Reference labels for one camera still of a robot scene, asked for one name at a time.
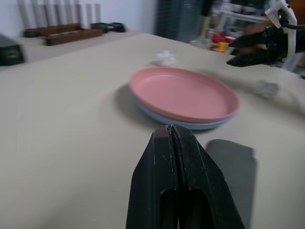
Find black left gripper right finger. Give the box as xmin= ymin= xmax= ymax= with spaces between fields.
xmin=171 ymin=123 xmax=246 ymax=229

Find brown wooden peg rack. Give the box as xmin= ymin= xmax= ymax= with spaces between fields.
xmin=17 ymin=0 xmax=105 ymax=46

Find red and yellow toy clutter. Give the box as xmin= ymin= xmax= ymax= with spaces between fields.
xmin=211 ymin=32 xmax=235 ymax=52

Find dark slatted cabinet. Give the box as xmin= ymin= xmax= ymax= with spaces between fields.
xmin=154 ymin=0 xmax=213 ymax=44

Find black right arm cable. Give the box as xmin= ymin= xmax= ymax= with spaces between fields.
xmin=282 ymin=21 xmax=305 ymax=31

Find black sunglasses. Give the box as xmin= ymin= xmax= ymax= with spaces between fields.
xmin=90 ymin=21 xmax=126 ymax=33

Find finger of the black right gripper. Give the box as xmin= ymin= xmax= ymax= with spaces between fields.
xmin=228 ymin=30 xmax=268 ymax=50
xmin=226 ymin=49 xmax=272 ymax=68

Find blue plastic plate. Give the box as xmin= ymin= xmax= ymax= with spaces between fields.
xmin=132 ymin=97 xmax=238 ymax=131

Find plain black box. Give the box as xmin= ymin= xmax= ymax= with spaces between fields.
xmin=0 ymin=33 xmax=25 ymax=67

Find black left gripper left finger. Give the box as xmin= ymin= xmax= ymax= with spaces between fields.
xmin=125 ymin=125 xmax=179 ymax=229

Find pink plastic plate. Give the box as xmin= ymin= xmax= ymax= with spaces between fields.
xmin=129 ymin=67 xmax=240 ymax=120

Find grey glasses case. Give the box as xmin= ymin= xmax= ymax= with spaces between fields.
xmin=205 ymin=139 xmax=258 ymax=229

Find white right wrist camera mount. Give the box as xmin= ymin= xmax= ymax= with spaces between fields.
xmin=264 ymin=0 xmax=298 ymax=61

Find crumpled white paper ball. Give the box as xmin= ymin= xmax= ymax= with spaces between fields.
xmin=152 ymin=50 xmax=177 ymax=67
xmin=255 ymin=79 xmax=280 ymax=99

